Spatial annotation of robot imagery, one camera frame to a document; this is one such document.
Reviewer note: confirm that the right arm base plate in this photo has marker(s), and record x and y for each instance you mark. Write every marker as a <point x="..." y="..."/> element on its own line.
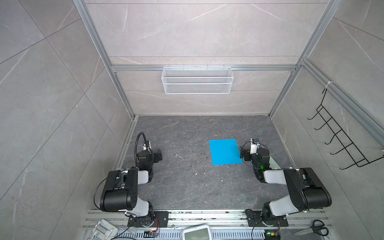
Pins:
<point x="261" y="219"/>

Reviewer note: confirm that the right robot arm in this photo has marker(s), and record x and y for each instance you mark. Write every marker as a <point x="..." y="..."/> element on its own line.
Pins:
<point x="305" y="189"/>

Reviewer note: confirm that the black handled scissors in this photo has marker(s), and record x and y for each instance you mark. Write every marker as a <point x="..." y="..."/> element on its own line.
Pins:
<point x="318" y="227"/>

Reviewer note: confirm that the white display device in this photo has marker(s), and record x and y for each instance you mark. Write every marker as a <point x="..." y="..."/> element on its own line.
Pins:
<point x="201" y="232"/>

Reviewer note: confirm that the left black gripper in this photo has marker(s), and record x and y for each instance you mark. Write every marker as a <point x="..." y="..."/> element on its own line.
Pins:
<point x="157" y="155"/>

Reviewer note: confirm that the black wire hook rack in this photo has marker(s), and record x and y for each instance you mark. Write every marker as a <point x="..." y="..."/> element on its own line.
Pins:
<point x="348" y="146"/>

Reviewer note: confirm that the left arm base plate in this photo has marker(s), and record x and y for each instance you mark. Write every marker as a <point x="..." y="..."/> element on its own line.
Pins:
<point x="148" y="219"/>

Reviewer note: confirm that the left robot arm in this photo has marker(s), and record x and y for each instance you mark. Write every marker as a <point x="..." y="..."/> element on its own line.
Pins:
<point x="120" y="191"/>

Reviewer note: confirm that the white clamp device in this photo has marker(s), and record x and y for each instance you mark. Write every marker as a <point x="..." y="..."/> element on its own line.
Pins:
<point x="104" y="230"/>

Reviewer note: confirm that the small green circuit board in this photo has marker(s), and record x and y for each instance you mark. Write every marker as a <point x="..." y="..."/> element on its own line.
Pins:
<point x="272" y="235"/>

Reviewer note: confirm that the white wire mesh basket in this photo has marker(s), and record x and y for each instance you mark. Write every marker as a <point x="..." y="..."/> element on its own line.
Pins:
<point x="197" y="80"/>

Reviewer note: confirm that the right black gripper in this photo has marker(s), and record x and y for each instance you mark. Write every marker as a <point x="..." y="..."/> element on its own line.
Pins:
<point x="245" y="151"/>

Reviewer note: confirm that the small orange circuit board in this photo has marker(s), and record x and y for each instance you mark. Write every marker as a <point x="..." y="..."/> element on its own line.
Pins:
<point x="151" y="234"/>

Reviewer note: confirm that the blue square paper sheet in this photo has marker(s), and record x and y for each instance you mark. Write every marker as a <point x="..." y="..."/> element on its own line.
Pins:
<point x="225" y="152"/>

